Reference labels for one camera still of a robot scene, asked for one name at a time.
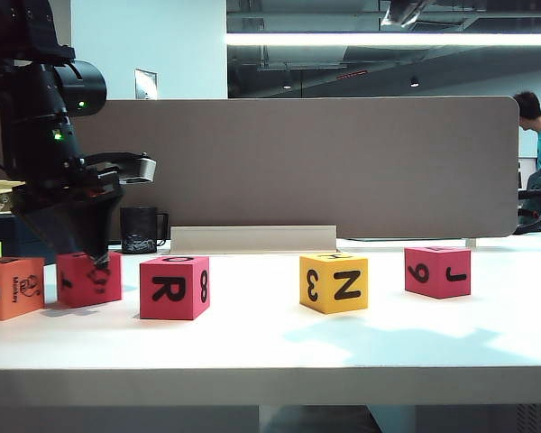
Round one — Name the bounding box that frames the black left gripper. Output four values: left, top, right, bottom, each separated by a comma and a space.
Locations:
9, 157, 126, 272

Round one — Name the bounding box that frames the yellow foam block letter H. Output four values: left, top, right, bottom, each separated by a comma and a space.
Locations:
298, 253, 370, 316

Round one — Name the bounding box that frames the brown desk divider panel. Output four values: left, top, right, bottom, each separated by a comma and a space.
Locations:
69, 96, 521, 241

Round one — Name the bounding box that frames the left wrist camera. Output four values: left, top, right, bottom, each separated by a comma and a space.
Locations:
84, 152, 158, 185

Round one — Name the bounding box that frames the black mug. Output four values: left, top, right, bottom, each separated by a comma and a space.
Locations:
119, 207, 170, 255

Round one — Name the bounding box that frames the red foam block letter J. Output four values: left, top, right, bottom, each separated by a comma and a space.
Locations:
404, 245, 472, 299

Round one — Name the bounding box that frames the perforated grey panel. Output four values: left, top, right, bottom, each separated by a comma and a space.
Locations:
515, 402, 541, 433

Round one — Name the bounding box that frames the black office chair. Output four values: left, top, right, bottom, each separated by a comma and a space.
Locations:
517, 139, 541, 239

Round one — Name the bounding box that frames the small wall sign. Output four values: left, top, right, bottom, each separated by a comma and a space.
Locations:
133, 69, 159, 101

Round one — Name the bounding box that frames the orange foam block monkey print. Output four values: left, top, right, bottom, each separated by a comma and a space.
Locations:
0, 256, 45, 322

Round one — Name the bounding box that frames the red foam block letter R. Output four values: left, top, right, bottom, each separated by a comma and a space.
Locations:
139, 255, 211, 321

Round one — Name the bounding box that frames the red foam block letter T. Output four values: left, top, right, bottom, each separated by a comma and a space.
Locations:
56, 251, 123, 309

